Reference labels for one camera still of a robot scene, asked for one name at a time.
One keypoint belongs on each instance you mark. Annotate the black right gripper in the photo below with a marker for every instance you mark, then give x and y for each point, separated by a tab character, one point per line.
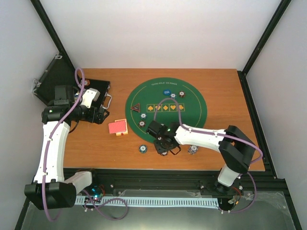
160	150

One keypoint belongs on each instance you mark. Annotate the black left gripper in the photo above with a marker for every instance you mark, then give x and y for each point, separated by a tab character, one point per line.
100	118

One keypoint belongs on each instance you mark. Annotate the blue 50 chip stack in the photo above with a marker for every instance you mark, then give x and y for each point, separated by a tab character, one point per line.
142	148

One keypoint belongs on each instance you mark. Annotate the red playing card deck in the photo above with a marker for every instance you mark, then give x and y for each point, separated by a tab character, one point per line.
118	127

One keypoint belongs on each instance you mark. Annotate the purple white chip stack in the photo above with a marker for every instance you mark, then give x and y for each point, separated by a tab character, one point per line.
192	149

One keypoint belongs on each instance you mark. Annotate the triangular all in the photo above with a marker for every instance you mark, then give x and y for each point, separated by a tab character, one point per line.
136	108

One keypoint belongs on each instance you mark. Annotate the blue small blind button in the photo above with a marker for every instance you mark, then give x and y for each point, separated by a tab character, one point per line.
166	92

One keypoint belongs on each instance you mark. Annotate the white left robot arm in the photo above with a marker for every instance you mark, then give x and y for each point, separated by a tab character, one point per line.
49	189

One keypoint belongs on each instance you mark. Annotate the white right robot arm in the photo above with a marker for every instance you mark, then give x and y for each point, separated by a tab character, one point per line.
235	147

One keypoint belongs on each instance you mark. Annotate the round green poker mat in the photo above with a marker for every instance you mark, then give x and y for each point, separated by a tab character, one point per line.
149	94

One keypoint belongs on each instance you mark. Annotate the black poker chip case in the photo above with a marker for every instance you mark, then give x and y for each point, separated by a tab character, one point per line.
59	73

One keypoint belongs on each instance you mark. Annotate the silver case handle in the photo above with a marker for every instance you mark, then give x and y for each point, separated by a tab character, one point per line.
107	95

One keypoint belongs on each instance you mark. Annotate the black aluminium frame rail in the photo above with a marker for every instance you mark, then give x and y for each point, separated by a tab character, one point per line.
113	181

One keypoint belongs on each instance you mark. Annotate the light blue cable duct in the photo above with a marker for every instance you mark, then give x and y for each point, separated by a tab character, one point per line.
158	202

